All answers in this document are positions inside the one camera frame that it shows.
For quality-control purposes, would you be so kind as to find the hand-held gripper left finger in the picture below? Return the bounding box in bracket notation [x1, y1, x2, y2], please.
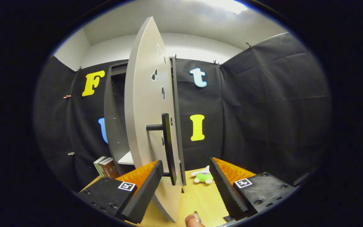
[76, 160, 164, 224]

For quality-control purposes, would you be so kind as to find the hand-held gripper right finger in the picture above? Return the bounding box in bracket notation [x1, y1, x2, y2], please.
[209, 157, 297, 221]

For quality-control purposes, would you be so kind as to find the black door handle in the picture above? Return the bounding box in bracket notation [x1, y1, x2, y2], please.
[146, 113, 178, 186]

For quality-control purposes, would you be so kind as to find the beige cabinet door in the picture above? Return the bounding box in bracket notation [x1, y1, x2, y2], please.
[124, 16, 183, 223]

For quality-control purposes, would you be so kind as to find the green and pink plush toy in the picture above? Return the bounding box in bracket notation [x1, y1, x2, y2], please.
[191, 166, 214, 184]

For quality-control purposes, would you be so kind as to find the white cabinet shelf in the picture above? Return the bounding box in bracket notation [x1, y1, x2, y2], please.
[118, 151, 135, 165]

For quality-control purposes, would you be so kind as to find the brown book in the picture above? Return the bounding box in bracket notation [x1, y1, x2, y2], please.
[101, 158, 120, 179]

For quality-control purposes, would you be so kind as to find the grey cabinet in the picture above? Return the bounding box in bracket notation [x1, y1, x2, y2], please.
[104, 57, 187, 186]

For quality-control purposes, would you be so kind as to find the black backdrop cloth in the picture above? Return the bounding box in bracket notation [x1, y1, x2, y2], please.
[33, 32, 331, 191]

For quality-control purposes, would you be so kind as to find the long ceiling light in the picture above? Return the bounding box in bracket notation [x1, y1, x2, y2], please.
[197, 0, 248, 15]

